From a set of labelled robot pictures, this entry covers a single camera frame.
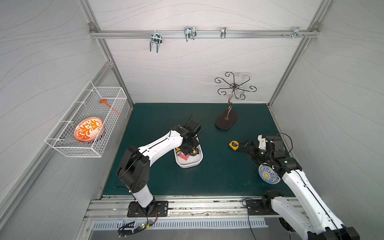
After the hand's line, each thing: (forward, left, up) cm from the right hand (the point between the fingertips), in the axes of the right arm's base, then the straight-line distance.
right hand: (242, 148), depth 79 cm
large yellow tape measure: (+9, +1, -13) cm, 16 cm away
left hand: (+2, +26, -5) cm, 26 cm away
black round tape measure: (-1, +26, -5) cm, 26 cm away
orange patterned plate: (-5, +72, +21) cm, 75 cm away
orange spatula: (+15, +75, +18) cm, 79 cm away
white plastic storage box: (-2, +28, -14) cm, 31 cm away
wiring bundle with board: (-35, +47, -12) cm, 60 cm away
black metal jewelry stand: (+32, +3, -14) cm, 35 cm away
